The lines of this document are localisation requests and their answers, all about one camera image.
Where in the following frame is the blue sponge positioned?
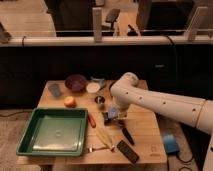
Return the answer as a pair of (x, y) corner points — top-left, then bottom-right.
(107, 107), (118, 119)

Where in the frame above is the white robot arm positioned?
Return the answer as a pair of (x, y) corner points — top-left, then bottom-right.
(110, 72), (213, 171)

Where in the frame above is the green plastic tray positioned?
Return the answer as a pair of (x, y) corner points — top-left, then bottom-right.
(16, 108), (88, 157)

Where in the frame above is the small black clip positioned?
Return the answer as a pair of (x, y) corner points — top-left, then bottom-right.
(102, 112), (110, 124)

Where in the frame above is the wooden table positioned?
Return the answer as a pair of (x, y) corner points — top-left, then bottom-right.
(17, 83), (167, 165)

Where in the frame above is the small metal cup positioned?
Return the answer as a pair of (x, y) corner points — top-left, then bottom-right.
(95, 96), (105, 109)

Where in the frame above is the yellow corn cob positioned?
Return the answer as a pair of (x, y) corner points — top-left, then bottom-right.
(95, 127), (114, 151)

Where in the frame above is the orange carrot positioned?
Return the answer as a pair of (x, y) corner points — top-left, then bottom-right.
(88, 113), (96, 128)

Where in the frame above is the black remote control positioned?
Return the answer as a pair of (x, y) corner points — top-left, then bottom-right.
(117, 140), (139, 164)

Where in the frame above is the white round lid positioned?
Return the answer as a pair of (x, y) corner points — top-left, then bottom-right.
(86, 82), (100, 93)

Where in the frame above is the silver fork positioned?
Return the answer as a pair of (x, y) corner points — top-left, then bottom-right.
(84, 147), (108, 154)

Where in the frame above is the orange fruit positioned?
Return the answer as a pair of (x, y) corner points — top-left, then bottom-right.
(64, 96), (76, 108)

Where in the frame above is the purple bowl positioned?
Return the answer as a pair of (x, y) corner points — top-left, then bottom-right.
(65, 74), (87, 92)

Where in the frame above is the blue box on floor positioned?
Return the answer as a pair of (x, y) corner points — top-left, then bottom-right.
(163, 135), (180, 154)

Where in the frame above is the black office chair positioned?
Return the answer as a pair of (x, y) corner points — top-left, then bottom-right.
(102, 9), (120, 31)

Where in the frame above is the black handled knife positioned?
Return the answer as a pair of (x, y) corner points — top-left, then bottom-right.
(117, 120), (135, 145)

